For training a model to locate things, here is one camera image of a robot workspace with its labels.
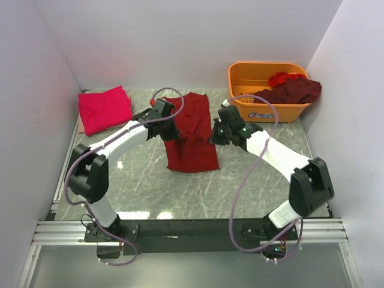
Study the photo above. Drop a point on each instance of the bright red cloth in basket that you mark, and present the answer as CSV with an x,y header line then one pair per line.
x,y
281,77

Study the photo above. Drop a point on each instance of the aluminium rail frame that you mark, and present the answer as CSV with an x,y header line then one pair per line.
x,y
315,231

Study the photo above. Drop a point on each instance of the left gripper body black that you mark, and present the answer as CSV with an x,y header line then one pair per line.
x,y
169,130

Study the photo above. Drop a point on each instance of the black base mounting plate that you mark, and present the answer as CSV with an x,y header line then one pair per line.
x,y
180,236

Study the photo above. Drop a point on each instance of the red t shirt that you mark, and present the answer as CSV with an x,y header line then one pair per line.
x,y
192,152

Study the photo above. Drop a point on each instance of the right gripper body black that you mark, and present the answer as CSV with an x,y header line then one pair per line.
x,y
227,131

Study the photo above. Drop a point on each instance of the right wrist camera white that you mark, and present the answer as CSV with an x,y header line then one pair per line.
x,y
225,103

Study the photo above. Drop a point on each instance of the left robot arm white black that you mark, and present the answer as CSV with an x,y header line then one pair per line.
x,y
88,173

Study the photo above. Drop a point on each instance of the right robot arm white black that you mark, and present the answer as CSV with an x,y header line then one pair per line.
x,y
309,179

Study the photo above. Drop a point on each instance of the folded pink t shirt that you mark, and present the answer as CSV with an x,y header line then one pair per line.
x,y
103,110

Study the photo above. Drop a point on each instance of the orange plastic basket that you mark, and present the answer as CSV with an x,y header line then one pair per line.
x,y
247,78

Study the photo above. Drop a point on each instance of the dark maroon t shirt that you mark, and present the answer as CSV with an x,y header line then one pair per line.
x,y
298,91

